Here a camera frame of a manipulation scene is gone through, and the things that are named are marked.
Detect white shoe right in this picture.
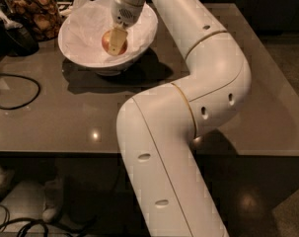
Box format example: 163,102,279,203
42,177,64,223

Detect white ceramic bowl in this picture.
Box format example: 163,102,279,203
57,0,160,77

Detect red yellow apple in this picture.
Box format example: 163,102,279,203
101,29,129,56

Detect glass jar of dried chips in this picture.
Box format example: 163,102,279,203
5,0,62,41

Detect black cable on table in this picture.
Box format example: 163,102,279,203
0,72,41,111

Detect white paper liner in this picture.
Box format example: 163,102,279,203
65,0,156,64

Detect black floor cables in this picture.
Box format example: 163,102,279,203
0,202,91,237

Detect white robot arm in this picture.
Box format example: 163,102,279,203
112,0,251,237

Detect black round device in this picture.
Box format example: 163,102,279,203
0,9,39,56

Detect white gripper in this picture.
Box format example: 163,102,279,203
109,0,143,56

